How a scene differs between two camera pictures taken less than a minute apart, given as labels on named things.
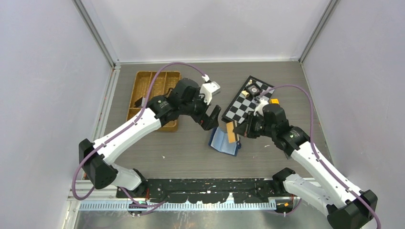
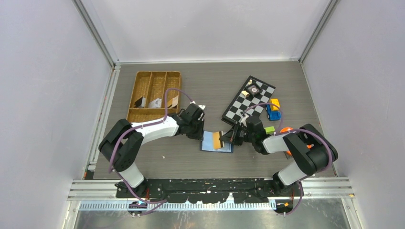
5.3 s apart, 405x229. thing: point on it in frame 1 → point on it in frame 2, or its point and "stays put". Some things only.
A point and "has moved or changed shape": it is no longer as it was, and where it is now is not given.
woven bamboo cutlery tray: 163,82 stays put
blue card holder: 219,140 has moved or changed shape
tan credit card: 231,134 has moved or changed shape
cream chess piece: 245,93 stays put
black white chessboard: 243,102 stays put
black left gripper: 207,122 → 199,134
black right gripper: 246,129 → 230,135
